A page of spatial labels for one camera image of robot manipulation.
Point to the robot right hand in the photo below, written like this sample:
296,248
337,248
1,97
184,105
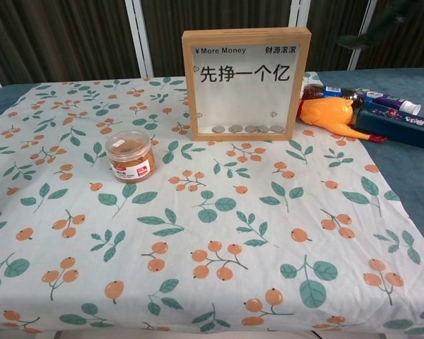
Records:
353,40

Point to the wooden coin box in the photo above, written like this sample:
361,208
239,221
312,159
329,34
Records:
247,99

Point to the floral print tablecloth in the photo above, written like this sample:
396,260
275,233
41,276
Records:
162,212

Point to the purple toothpaste tube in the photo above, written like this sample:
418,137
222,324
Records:
392,102

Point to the dark slatted partition screen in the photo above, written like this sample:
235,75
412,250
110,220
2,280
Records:
74,35

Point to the dark blue toothpaste box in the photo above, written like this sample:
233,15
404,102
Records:
403,129

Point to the cola bottle blue label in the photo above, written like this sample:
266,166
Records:
312,92

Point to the orange rubber chicken toy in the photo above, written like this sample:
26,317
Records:
325,111

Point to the clear jar orange contents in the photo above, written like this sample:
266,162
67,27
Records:
130,159

